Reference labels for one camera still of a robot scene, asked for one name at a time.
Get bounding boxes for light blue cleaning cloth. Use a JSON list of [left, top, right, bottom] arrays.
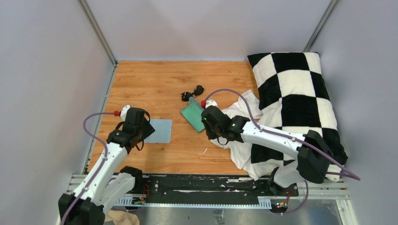
[[145, 119, 172, 143]]

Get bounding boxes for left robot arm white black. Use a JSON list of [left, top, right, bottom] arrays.
[[58, 105, 155, 225]]

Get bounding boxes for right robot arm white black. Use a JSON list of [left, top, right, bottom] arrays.
[[201, 106, 333, 196]]

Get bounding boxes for black round sunglasses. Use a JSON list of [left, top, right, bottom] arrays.
[[181, 85, 204, 102]]

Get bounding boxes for white crumpled cloth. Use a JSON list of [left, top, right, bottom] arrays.
[[211, 90, 283, 180]]

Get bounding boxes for black white checkered pillow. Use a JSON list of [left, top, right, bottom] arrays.
[[247, 52, 348, 165]]

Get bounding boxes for beige crumpled cloth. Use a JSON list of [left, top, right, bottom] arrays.
[[104, 210, 140, 225]]

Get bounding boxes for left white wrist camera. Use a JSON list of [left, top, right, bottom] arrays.
[[120, 105, 131, 121]]

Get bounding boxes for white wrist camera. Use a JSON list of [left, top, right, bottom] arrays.
[[204, 99, 218, 109], [120, 105, 131, 121]]

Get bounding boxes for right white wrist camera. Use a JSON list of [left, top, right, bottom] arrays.
[[204, 99, 218, 109]]

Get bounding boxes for black metal base rail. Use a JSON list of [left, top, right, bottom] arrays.
[[67, 172, 349, 215]]

